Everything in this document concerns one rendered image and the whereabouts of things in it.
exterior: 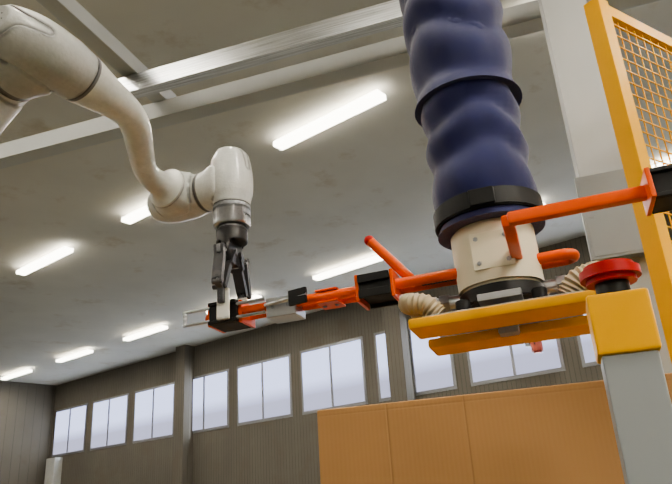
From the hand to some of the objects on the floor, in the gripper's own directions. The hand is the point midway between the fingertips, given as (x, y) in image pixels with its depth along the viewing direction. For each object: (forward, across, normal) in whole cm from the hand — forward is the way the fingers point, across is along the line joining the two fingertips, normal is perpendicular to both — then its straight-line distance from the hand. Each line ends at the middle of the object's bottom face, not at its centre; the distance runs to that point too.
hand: (232, 312), depth 152 cm
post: (+121, -49, -75) cm, 151 cm away
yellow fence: (+121, +73, -118) cm, 185 cm away
